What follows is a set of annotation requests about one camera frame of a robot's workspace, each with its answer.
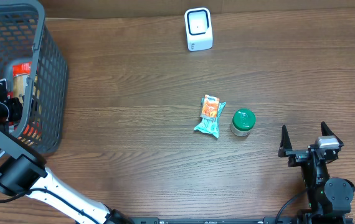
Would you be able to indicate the grey plastic mesh basket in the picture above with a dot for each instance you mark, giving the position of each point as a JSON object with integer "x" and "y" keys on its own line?
{"x": 24, "y": 38}

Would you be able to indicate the white barcode scanner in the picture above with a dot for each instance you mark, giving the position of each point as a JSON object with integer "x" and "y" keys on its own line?
{"x": 198, "y": 26}

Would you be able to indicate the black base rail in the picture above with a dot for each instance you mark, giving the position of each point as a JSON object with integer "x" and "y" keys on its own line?
{"x": 265, "y": 220}

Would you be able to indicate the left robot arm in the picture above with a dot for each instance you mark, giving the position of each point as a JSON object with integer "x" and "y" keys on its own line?
{"x": 23, "y": 172}

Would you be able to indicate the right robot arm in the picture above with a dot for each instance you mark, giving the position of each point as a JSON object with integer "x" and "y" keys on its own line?
{"x": 329, "y": 197}

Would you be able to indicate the green lid jar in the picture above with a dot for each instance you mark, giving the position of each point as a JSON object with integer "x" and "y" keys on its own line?
{"x": 242, "y": 122}

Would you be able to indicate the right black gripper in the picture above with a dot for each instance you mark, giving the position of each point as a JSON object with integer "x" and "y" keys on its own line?
{"x": 299, "y": 156}

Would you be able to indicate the red snack package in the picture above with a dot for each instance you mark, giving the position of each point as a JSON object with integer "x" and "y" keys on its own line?
{"x": 21, "y": 72}

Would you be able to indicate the teal tissue packet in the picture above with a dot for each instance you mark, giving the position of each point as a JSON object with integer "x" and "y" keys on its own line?
{"x": 211, "y": 127}

